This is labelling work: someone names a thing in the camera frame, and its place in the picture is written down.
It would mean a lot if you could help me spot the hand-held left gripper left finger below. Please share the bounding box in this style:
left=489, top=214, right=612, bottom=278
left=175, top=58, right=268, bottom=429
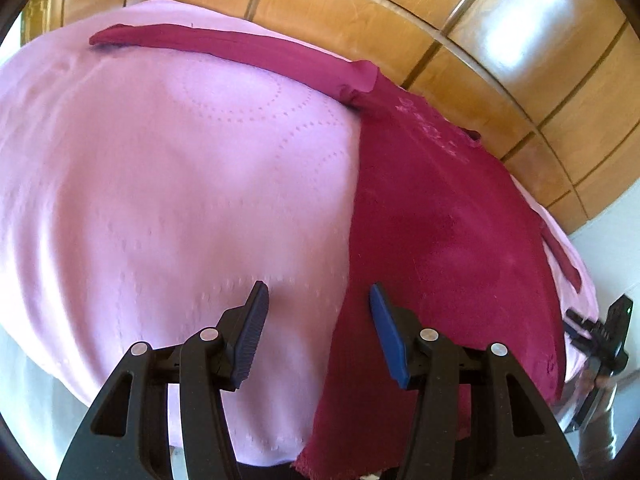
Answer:
left=56, top=281, right=271, bottom=480

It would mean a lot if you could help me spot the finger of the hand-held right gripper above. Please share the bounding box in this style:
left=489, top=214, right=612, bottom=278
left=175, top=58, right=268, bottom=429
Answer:
left=565, top=309, right=603, bottom=348

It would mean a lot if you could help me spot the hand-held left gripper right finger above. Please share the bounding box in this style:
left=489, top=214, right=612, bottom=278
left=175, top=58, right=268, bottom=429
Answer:
left=368, top=283, right=583, bottom=480

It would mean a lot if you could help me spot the maroon long-sleeved shirt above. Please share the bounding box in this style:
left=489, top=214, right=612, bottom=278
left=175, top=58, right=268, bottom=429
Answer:
left=89, top=24, right=583, bottom=480

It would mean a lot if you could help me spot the person's right forearm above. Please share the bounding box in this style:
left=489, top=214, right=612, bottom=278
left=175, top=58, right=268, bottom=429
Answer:
left=577, top=372, right=620, bottom=480

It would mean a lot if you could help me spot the pink blanket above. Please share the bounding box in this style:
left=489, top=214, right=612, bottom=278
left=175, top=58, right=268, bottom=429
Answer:
left=0, top=0, right=601, bottom=466

